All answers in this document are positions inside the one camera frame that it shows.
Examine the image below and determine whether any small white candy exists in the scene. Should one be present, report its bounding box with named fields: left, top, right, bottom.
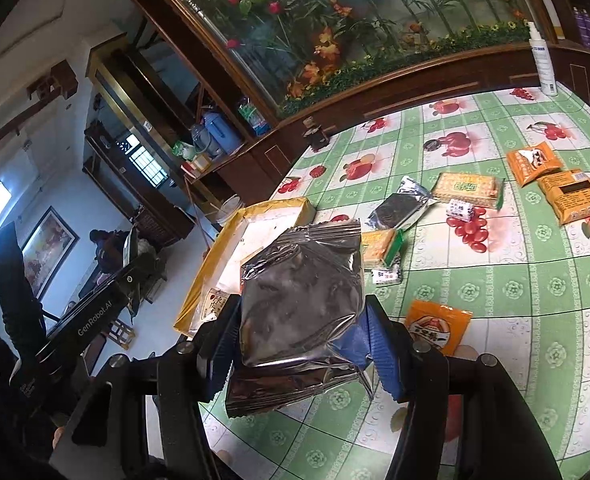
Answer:
left=372, top=265, right=403, bottom=286
left=446, top=199, right=472, bottom=222

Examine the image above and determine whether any small dark jar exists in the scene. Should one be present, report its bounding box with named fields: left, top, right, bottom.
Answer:
left=302, top=117, right=332, bottom=153

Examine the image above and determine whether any white bucket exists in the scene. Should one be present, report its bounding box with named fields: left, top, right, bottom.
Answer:
left=215, top=194, right=246, bottom=229

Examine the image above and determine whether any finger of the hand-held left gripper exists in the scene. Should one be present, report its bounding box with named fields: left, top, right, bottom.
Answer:
left=121, top=226, right=170, bottom=317

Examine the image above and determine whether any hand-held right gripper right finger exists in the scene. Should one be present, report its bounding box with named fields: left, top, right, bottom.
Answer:
left=361, top=296, right=564, bottom=480

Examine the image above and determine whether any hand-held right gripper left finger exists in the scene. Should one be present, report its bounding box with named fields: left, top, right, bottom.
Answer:
left=50, top=296, right=246, bottom=480

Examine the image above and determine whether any orange packet with red logo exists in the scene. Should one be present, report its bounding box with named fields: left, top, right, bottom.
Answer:
left=405, top=299, right=474, bottom=359

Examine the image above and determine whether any pale blue thermos jug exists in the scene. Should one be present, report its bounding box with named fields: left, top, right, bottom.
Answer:
left=190, top=124, right=216, bottom=162

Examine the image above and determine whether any white spray bottle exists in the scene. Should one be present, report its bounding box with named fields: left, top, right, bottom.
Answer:
left=527, top=21, right=560, bottom=97

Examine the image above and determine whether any green fruit-print tablecloth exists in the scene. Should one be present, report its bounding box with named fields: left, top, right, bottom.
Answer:
left=195, top=82, right=590, bottom=480

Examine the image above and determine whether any yellow cardboard box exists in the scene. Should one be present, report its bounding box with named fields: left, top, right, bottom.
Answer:
left=174, top=197, right=316, bottom=338

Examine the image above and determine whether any small yellow-green biscuit packet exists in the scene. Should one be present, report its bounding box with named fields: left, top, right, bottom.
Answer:
left=361, top=227, right=406, bottom=268

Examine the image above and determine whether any white packet with red print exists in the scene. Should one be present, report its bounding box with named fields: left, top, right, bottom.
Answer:
left=199, top=287, right=233, bottom=326

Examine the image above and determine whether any orange packet with picture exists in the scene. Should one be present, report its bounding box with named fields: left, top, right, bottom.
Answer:
left=506, top=144, right=564, bottom=188

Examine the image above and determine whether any large cream cookie packet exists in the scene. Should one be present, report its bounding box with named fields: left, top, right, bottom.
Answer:
left=431, top=171, right=506, bottom=211

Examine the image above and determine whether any wooden stool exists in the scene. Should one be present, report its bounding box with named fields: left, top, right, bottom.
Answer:
left=106, top=317, right=136, bottom=352

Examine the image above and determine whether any silver packet with dark window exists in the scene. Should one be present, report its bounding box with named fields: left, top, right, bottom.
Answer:
left=366, top=176, right=440, bottom=233

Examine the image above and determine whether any green-label plastic bottle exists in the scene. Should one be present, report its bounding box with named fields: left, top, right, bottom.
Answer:
left=237, top=97, right=272, bottom=137

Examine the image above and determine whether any large flower painting panel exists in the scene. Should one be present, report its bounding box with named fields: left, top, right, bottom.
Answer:
left=135, top=0, right=556, bottom=126

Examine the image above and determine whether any framed wall picture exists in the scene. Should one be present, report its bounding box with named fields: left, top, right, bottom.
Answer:
left=21, top=206, right=80, bottom=302

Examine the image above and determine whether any orange packet with dark rectangle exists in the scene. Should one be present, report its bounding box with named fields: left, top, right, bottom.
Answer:
left=537, top=169, right=590, bottom=226

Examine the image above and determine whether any plain silver foil snack packet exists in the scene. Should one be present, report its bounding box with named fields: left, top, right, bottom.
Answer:
left=225, top=220, right=376, bottom=418

